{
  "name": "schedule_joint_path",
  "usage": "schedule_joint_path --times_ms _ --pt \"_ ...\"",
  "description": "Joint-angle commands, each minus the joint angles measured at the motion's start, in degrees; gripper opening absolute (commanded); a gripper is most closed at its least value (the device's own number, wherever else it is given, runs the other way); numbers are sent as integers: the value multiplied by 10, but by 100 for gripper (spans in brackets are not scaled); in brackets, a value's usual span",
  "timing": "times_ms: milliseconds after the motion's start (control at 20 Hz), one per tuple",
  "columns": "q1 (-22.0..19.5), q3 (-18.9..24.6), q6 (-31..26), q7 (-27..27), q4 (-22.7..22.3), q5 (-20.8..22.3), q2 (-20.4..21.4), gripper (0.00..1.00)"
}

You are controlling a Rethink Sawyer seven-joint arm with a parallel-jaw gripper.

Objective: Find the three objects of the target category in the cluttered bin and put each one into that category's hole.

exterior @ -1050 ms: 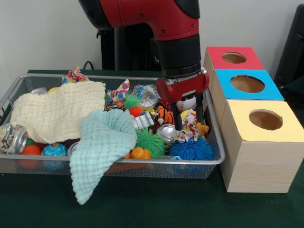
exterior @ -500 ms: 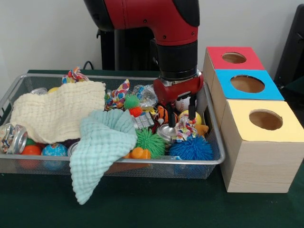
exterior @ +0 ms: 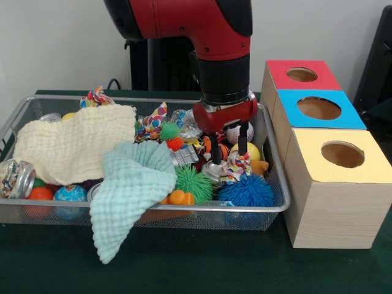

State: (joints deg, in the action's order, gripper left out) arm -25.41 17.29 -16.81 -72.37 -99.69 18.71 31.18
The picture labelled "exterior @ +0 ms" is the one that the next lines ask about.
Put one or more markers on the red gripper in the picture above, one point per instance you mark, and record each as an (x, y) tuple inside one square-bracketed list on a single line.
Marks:
[(223, 116)]

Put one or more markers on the colourful spotted fabric scrap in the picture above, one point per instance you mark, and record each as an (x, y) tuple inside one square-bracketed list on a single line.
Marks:
[(235, 168), (151, 122)]

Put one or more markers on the mint muslin cloth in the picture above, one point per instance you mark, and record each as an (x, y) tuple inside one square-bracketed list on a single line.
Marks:
[(131, 190)]

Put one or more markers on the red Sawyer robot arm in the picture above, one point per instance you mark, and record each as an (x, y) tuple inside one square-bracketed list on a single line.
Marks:
[(199, 27)]

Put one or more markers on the shallow clear mesh bin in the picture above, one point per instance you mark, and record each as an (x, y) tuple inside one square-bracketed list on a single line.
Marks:
[(214, 219)]

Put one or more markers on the wooden box with three holes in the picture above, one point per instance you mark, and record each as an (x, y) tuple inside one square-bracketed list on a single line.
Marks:
[(337, 214)]

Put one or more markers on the white baseball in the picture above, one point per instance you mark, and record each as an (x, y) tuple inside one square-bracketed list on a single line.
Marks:
[(232, 133)]

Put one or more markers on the yellow tennis ball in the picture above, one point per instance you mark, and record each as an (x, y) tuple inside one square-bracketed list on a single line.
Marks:
[(254, 151)]

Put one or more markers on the silver drink can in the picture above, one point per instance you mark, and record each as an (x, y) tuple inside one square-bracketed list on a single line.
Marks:
[(212, 171)]

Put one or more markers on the blue spiky ball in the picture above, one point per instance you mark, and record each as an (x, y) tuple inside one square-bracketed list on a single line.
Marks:
[(246, 191)]

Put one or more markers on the green spiky ball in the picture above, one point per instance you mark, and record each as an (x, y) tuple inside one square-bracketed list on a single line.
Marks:
[(193, 183)]

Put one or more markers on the dark green table cloth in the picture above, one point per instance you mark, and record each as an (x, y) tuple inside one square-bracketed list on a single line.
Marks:
[(196, 269)]

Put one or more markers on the cream muslin cloth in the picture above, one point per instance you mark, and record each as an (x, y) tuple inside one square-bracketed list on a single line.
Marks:
[(70, 147)]

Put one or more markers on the blue globe ball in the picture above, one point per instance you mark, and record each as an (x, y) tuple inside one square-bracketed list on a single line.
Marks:
[(70, 193)]

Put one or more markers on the black monitor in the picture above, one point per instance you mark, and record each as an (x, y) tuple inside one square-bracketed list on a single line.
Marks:
[(376, 61)]

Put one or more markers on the crushed printed can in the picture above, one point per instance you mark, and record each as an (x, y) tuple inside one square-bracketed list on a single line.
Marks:
[(16, 180)]

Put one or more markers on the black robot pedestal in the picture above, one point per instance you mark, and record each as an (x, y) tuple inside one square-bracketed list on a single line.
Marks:
[(162, 67)]

